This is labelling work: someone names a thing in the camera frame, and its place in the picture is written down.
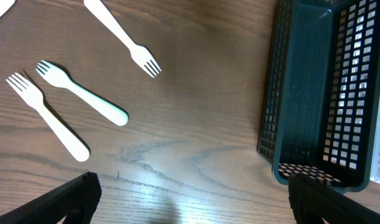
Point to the white fork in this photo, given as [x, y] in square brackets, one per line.
[33, 97]
[140, 54]

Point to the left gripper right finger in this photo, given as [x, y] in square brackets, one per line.
[313, 203]

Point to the dark green plastic basket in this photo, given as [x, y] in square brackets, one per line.
[321, 100]

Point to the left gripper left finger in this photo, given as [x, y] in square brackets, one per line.
[73, 202]

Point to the white fork mint edge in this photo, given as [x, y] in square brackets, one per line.
[58, 78]

